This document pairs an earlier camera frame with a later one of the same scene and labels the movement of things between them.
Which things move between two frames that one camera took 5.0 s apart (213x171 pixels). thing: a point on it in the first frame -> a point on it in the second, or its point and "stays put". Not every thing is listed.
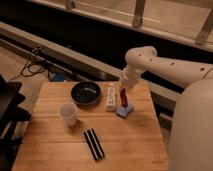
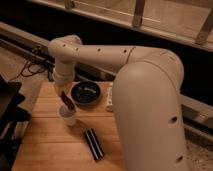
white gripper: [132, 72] -> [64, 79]
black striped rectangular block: [94, 143] stays put
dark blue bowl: [86, 93] stays put
